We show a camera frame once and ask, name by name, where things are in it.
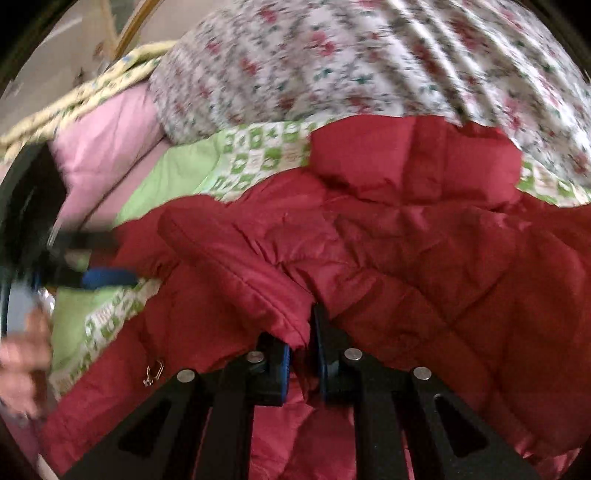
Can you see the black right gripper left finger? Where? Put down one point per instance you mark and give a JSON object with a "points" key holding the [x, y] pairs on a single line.
{"points": [[258, 378]]}

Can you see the yellow floral folded blanket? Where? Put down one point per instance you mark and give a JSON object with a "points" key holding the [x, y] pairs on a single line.
{"points": [[134, 67]]}

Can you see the green checkered bed sheet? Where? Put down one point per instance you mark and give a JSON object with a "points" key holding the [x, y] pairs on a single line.
{"points": [[222, 166]]}

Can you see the left hand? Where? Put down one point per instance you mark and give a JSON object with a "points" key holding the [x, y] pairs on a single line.
{"points": [[26, 358]]}

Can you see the pink quilt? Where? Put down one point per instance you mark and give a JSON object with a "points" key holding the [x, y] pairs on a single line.
{"points": [[105, 155]]}

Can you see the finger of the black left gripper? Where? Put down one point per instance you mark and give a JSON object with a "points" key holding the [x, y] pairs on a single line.
{"points": [[97, 278]]}

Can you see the red puffer jacket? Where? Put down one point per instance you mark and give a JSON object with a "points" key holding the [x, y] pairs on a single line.
{"points": [[413, 236]]}

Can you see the floral white quilt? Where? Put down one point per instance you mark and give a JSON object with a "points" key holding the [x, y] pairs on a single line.
{"points": [[490, 62]]}

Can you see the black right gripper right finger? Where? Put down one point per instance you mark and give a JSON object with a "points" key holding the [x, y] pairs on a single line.
{"points": [[349, 377]]}

